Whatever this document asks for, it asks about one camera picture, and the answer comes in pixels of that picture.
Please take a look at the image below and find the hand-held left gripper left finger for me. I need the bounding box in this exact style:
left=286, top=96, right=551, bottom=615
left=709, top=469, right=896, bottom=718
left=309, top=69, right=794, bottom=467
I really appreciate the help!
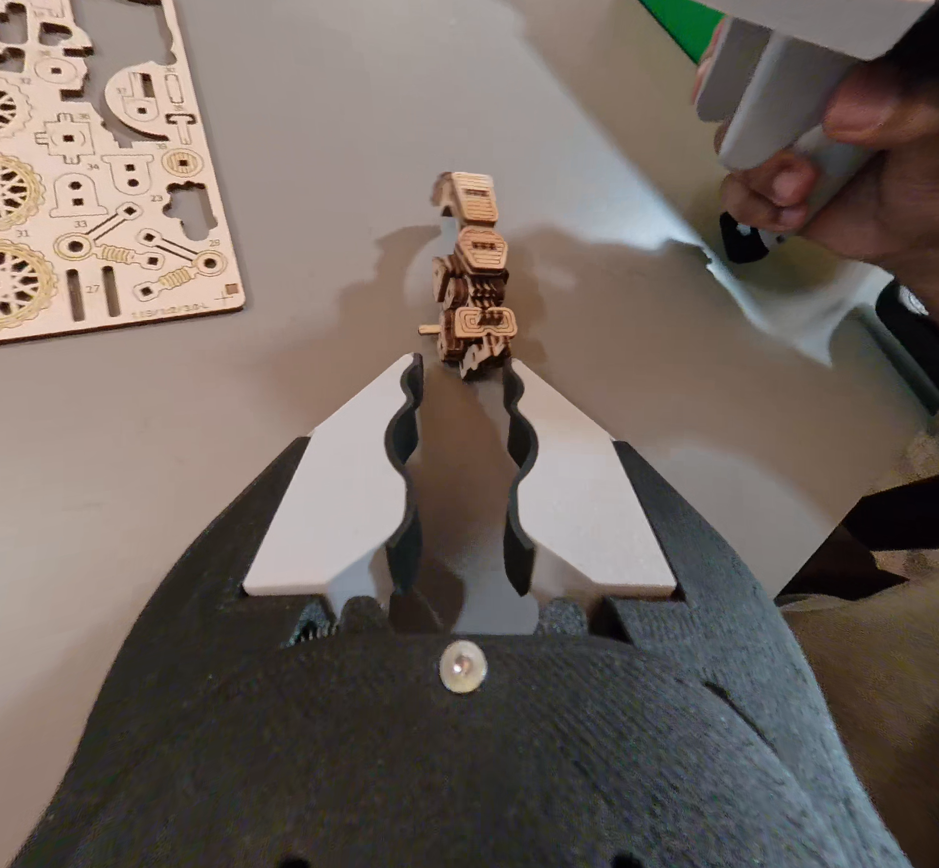
left=242, top=353, right=425, bottom=616

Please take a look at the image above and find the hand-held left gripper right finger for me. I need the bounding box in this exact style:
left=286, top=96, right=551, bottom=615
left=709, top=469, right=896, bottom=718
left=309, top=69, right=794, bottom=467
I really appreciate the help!
left=502, top=358, right=677, bottom=597

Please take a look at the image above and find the wooden model assembly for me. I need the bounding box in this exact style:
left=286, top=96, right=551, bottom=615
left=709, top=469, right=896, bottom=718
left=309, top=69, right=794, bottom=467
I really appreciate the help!
left=418, top=171, right=518, bottom=381

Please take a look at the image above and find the person's right hand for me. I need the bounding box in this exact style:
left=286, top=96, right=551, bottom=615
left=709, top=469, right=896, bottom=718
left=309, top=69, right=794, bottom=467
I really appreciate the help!
left=721, top=24, right=939, bottom=282

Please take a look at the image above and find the green plastic bin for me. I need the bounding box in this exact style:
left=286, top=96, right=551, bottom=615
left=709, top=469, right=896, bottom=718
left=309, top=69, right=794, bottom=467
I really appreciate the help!
left=624, top=0, right=727, bottom=65

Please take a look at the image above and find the wooden parts sheet with gears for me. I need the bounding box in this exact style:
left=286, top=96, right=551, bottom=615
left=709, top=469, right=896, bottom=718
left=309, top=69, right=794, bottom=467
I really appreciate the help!
left=0, top=0, right=246, bottom=346

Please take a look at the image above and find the person's olive clothing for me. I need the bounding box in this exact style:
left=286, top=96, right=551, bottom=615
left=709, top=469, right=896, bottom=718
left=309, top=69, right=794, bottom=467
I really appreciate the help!
left=778, top=435, right=939, bottom=868

